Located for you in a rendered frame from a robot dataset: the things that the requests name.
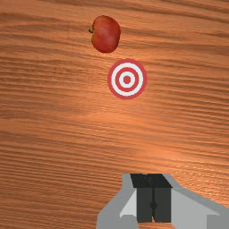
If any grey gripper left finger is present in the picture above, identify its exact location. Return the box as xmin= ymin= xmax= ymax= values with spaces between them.
xmin=96 ymin=173 xmax=154 ymax=229

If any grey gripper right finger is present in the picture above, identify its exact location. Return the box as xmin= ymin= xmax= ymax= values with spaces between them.
xmin=152 ymin=173 xmax=229 ymax=229

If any red apple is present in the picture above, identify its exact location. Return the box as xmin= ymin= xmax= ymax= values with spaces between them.
xmin=88 ymin=14 xmax=122 ymax=54

